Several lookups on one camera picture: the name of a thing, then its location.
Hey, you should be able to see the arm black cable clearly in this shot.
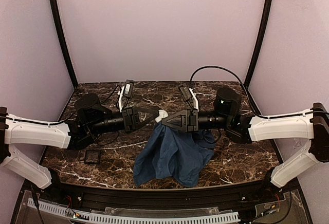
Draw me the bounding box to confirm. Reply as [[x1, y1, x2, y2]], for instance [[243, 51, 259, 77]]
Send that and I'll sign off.
[[0, 84, 126, 147], [189, 66, 317, 118]]

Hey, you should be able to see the white slotted cable duct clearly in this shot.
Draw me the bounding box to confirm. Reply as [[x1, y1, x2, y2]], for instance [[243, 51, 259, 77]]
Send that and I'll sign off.
[[39, 201, 241, 223]]

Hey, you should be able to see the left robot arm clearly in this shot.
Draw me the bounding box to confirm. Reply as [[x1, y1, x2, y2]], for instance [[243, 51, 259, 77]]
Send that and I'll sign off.
[[1, 94, 167, 190]]

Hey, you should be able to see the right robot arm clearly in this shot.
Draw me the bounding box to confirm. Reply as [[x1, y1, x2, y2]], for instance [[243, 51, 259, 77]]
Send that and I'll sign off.
[[156, 86, 328, 190]]

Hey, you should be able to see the left black frame post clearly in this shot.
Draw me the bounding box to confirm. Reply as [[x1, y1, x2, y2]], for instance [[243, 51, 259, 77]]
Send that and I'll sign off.
[[49, 0, 78, 89]]

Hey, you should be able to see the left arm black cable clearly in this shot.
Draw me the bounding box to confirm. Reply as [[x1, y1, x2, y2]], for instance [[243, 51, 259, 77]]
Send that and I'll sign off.
[[0, 84, 126, 147]]

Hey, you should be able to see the black front rail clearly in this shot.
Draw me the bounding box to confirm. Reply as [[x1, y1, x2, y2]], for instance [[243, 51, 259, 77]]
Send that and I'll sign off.
[[35, 180, 283, 211]]

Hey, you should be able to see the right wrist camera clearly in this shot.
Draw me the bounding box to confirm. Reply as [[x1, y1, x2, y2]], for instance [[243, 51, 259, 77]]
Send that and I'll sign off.
[[178, 83, 199, 111]]

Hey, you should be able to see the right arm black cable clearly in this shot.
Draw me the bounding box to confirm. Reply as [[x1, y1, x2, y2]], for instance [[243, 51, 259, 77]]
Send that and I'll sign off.
[[189, 66, 317, 118]]

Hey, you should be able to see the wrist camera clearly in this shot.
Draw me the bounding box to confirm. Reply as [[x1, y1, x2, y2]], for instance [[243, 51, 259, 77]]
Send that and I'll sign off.
[[117, 80, 135, 112], [178, 83, 199, 111]]

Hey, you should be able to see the right black frame post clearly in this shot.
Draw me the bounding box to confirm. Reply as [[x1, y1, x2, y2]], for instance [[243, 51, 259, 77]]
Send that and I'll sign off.
[[244, 0, 272, 88]]

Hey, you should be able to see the black square box lower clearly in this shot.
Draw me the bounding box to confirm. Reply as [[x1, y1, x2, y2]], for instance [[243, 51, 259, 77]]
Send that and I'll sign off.
[[84, 150, 101, 165]]

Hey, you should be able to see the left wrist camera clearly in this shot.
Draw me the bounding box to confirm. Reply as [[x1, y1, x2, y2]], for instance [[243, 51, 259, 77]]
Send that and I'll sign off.
[[117, 80, 135, 112]]

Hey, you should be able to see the black frame post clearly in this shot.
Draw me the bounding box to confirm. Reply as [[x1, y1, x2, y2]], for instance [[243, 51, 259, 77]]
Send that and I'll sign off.
[[49, 0, 78, 89], [244, 0, 272, 88]]

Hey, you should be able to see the blue garment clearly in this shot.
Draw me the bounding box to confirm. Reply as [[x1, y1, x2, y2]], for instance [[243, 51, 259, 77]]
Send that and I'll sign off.
[[133, 122, 216, 188]]

